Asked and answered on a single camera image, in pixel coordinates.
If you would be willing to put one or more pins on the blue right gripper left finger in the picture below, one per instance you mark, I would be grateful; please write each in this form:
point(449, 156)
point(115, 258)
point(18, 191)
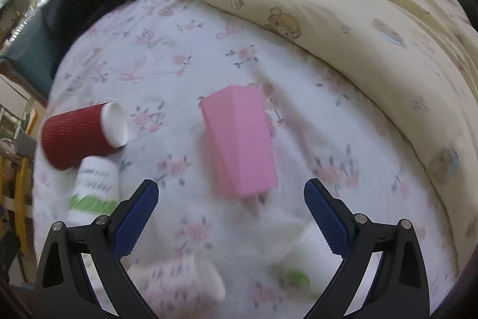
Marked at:
point(63, 288)

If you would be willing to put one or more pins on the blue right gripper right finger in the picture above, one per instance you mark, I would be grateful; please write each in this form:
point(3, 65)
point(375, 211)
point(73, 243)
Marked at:
point(400, 286)

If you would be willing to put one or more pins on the pink square plastic cup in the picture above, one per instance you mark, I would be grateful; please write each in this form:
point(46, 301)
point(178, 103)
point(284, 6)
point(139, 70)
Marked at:
point(239, 138)

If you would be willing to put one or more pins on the white cup green band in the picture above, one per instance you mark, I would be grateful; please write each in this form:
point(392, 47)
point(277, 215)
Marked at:
point(96, 191)

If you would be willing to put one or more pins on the white cup green clover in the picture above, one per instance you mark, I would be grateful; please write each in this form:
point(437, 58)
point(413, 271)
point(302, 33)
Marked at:
point(292, 268)

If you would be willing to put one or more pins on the white cup purple print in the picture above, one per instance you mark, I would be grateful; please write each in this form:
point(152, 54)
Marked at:
point(180, 286)

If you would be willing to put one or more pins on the red ripple paper cup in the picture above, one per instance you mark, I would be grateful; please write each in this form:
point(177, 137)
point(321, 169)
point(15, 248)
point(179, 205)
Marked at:
point(69, 137)

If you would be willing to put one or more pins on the yellow wooden chair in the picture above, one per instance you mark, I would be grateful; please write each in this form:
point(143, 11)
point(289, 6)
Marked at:
point(16, 198)

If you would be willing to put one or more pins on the grey trash bin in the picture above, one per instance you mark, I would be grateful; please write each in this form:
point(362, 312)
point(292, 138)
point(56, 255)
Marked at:
point(25, 145)

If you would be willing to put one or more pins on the floral white bed sheet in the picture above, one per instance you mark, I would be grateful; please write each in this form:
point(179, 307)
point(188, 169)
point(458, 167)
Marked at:
point(158, 59)

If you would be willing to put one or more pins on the teal bed headboard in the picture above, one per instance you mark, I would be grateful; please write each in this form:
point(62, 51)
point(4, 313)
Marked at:
point(28, 58)

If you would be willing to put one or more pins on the cream bear print duvet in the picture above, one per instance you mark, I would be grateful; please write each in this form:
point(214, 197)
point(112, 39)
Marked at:
point(417, 61)

